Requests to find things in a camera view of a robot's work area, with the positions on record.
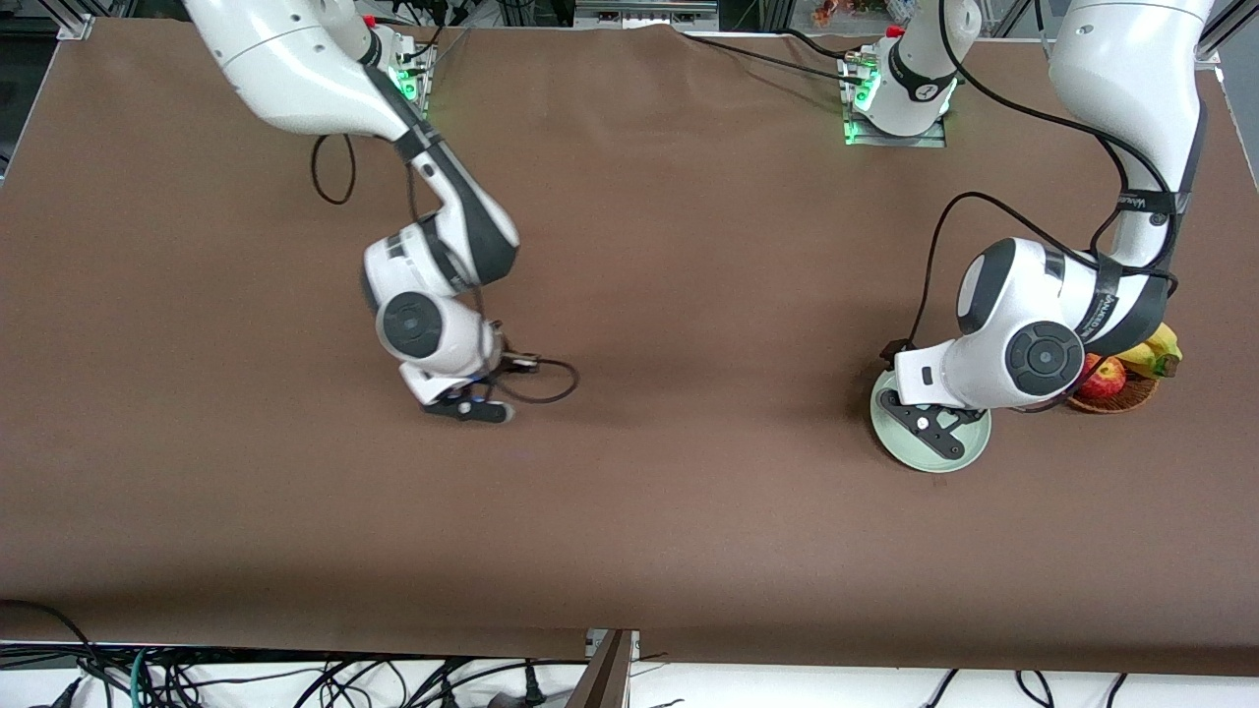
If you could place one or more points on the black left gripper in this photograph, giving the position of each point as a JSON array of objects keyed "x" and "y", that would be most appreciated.
[{"x": 892, "y": 349}]

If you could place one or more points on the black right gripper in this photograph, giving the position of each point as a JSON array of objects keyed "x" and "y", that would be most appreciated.
[{"x": 503, "y": 362}]

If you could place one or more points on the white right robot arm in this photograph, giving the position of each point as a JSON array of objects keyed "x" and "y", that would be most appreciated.
[{"x": 285, "y": 69}]

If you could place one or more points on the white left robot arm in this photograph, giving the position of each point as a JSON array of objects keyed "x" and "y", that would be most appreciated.
[{"x": 1121, "y": 79}]

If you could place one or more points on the pale green round plate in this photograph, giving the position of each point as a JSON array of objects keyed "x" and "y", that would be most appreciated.
[{"x": 910, "y": 447}]

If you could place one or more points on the red apple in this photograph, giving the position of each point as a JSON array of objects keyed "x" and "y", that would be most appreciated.
[{"x": 1104, "y": 379}]

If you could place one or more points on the brown woven wicker basket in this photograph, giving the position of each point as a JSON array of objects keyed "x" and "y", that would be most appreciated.
[{"x": 1131, "y": 398}]

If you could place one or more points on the brown table cover sheet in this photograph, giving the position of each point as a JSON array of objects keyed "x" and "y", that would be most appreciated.
[{"x": 689, "y": 511}]

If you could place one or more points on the yellow banana bunch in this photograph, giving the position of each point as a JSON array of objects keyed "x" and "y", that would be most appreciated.
[{"x": 1161, "y": 346}]

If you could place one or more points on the black power plug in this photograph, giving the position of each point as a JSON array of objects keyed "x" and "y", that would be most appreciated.
[{"x": 532, "y": 693}]

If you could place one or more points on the small colourful toy items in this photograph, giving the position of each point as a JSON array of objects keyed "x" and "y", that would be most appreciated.
[{"x": 831, "y": 12}]

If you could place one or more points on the grey electronics box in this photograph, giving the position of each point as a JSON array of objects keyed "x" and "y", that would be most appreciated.
[{"x": 644, "y": 15}]

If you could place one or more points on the grey power plug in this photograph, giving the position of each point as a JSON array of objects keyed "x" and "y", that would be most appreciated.
[{"x": 64, "y": 693}]

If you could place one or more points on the silver metal bracket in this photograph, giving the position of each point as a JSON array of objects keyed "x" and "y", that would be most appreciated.
[{"x": 590, "y": 644}]

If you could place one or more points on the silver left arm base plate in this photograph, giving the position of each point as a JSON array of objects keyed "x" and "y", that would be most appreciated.
[{"x": 925, "y": 142}]

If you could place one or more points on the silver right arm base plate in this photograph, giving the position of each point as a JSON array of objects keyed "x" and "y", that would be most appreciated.
[{"x": 425, "y": 98}]

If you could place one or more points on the aluminium frame corner bracket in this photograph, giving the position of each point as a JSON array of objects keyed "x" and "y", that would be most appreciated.
[
  {"x": 1212, "y": 54},
  {"x": 77, "y": 28}
]

